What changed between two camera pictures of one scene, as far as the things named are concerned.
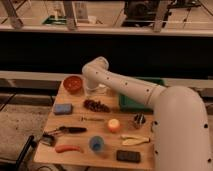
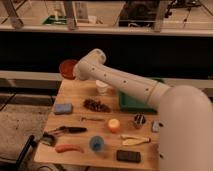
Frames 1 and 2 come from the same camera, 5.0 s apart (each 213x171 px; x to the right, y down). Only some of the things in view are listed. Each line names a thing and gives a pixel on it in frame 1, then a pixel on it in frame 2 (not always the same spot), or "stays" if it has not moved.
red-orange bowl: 73,84 → 66,68
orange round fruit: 113,125 stays
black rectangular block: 129,156 stays
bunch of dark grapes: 96,106 stays
